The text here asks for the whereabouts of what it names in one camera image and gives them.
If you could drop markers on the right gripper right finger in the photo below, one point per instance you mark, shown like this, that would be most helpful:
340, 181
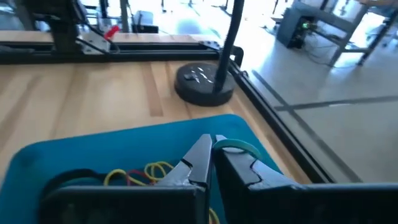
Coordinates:
236, 174

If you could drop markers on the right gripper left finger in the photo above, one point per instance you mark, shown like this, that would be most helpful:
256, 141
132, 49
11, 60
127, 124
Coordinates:
199, 168

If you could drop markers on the teal rubber band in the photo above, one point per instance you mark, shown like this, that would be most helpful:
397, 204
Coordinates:
239, 143

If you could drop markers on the yellow rubber band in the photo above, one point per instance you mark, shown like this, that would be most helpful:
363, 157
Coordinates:
112, 174
214, 216
149, 166

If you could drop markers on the pile of coloured rubber bands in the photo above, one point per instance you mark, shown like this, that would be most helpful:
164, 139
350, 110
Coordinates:
136, 172

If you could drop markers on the wide black rubber band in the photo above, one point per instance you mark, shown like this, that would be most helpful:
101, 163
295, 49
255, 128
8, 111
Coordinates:
77, 171

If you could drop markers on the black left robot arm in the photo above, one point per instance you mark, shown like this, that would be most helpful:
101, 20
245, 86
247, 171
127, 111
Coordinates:
63, 31

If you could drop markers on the blue plastic bin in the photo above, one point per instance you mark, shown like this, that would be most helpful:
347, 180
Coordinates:
93, 149

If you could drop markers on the black desk lamp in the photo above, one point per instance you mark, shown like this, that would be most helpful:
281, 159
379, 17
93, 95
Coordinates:
202, 87

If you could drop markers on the black computer box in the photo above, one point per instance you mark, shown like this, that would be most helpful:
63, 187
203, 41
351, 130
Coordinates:
144, 25

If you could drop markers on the grey computer tower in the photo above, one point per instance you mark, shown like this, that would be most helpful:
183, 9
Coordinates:
292, 31

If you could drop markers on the red clip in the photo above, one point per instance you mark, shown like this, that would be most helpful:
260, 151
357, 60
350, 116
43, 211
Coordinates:
112, 32

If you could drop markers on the grey metal desk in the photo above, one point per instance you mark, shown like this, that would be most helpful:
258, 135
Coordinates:
345, 40

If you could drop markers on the black frame clamp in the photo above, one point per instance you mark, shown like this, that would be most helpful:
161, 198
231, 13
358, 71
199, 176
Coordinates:
238, 54

